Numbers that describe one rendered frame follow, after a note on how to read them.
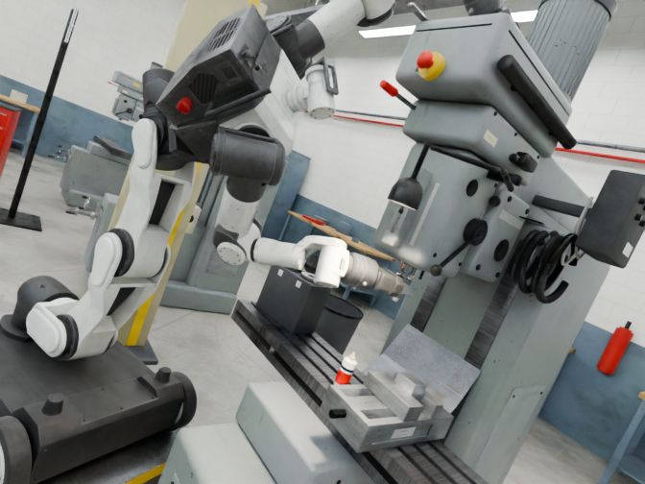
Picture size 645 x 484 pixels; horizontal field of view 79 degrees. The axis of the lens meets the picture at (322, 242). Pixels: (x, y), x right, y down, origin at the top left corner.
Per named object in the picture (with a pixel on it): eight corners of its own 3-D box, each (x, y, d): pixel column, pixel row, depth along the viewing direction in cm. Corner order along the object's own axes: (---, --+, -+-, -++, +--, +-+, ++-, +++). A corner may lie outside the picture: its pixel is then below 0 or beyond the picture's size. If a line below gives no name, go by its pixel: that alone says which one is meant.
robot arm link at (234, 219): (201, 251, 105) (214, 195, 89) (224, 220, 114) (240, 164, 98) (240, 270, 106) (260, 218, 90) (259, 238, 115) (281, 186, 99)
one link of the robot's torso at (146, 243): (85, 267, 115) (129, 113, 112) (138, 268, 131) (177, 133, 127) (117, 285, 108) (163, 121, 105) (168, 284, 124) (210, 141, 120)
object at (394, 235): (392, 246, 100) (424, 168, 98) (380, 240, 103) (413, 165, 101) (400, 249, 103) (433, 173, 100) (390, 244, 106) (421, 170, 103)
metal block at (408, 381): (405, 406, 99) (415, 385, 98) (389, 391, 103) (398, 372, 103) (418, 405, 102) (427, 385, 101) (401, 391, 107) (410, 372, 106)
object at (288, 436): (297, 519, 88) (316, 472, 86) (232, 416, 114) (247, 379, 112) (419, 477, 121) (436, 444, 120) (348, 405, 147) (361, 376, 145)
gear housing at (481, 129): (475, 144, 89) (493, 103, 88) (397, 132, 108) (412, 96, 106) (529, 189, 112) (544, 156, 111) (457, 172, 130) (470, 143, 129)
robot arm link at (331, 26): (379, 8, 119) (320, 52, 120) (363, -37, 111) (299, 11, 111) (399, 12, 111) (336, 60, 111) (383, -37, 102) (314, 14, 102)
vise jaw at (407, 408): (402, 422, 92) (410, 407, 91) (362, 383, 103) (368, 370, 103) (418, 421, 96) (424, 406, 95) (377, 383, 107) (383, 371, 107)
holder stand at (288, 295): (292, 334, 137) (313, 282, 135) (254, 305, 150) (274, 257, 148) (313, 333, 146) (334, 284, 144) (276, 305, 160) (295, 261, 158)
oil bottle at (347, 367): (339, 390, 110) (354, 355, 109) (330, 381, 113) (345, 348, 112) (348, 390, 113) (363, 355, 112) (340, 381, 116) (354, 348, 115)
